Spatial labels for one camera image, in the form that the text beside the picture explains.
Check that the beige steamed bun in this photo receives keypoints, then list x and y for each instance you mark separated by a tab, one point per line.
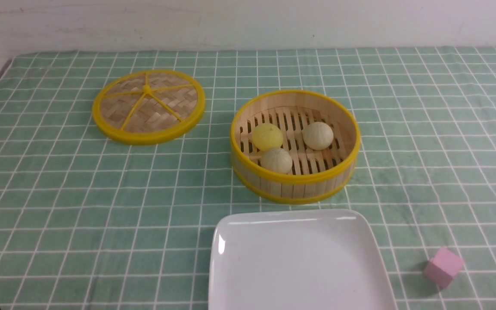
277	160

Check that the pink cube block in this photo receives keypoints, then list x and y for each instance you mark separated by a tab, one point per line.
443	267

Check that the yellow bamboo steamer lid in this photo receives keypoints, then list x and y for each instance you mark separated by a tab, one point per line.
149	107

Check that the white square plate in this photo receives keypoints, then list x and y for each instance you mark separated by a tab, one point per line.
297	260

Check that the green checkered tablecloth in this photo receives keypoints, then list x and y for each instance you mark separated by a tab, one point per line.
90	224

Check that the yellow steamed bun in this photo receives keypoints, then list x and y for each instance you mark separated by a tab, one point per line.
267	136

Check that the yellow bamboo steamer basket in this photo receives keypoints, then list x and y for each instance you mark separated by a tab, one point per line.
315	175

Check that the cream steamed bun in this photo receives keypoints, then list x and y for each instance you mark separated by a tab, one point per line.
317	135

